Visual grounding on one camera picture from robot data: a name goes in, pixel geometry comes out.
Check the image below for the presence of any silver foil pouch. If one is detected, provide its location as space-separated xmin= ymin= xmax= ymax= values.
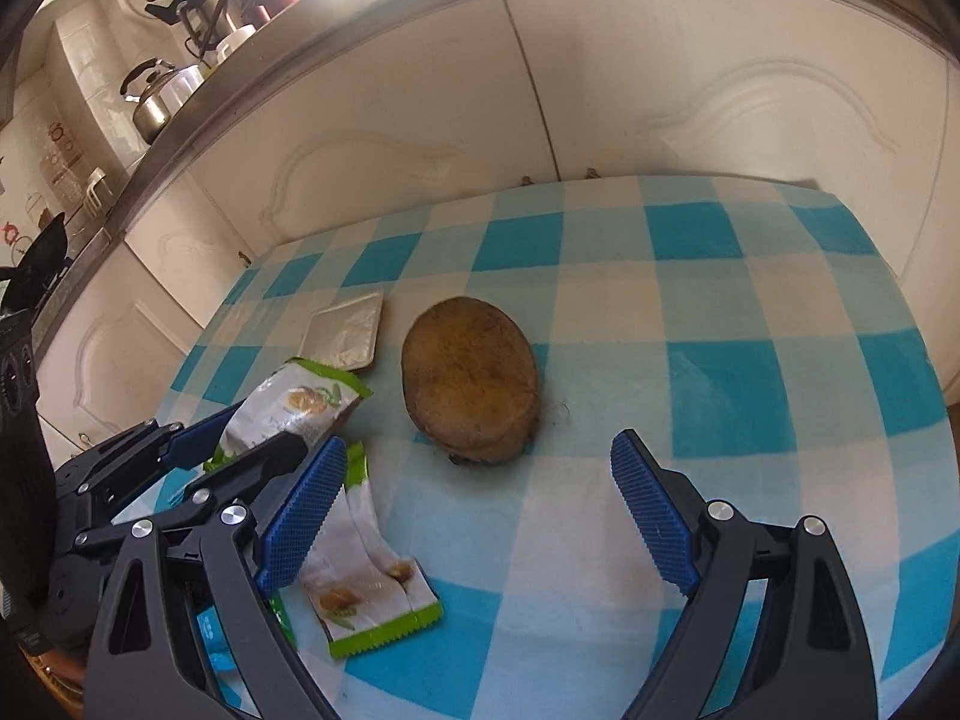
xmin=298 ymin=291 xmax=384 ymax=372

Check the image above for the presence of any black wok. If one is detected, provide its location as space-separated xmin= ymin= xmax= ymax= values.
xmin=2 ymin=213 xmax=68 ymax=314

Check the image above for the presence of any steel kettle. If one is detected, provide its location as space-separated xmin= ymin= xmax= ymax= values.
xmin=119 ymin=57 xmax=205 ymax=145

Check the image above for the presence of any blue cow snack packet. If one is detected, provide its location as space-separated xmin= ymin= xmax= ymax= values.
xmin=197 ymin=593 xmax=298 ymax=717

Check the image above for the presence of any blue checkered tablecloth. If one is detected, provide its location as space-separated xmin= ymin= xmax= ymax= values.
xmin=158 ymin=177 xmax=958 ymax=718

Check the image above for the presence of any green white snack wrapper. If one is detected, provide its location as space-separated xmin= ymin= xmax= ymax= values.
xmin=203 ymin=358 xmax=373 ymax=472

